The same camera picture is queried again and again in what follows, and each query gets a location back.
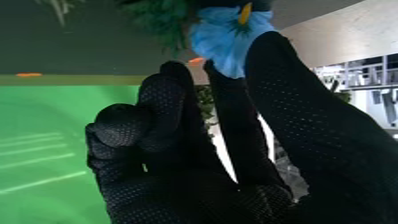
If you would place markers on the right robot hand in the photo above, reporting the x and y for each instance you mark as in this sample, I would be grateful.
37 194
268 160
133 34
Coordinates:
179 173

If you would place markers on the blue flower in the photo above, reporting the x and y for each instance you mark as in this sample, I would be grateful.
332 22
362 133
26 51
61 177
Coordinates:
220 40

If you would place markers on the dark mat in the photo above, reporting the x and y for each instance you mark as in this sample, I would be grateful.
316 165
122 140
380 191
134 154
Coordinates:
90 46

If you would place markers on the green sprig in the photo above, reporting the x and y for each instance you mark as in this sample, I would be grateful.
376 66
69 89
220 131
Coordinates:
161 20

